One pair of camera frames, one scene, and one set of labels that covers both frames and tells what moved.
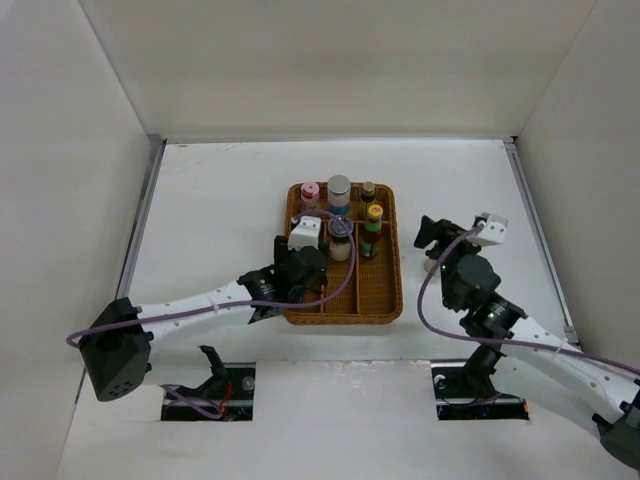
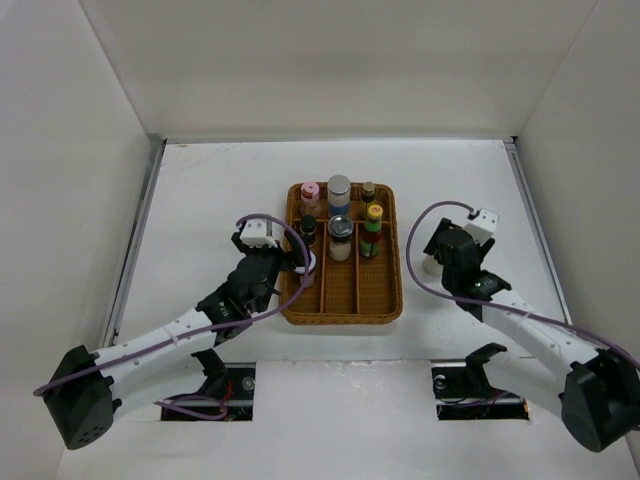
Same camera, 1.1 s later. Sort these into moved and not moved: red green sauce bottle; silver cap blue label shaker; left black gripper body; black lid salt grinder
Moved: left black gripper body
Not moved: red green sauce bottle; silver cap blue label shaker; black lid salt grinder
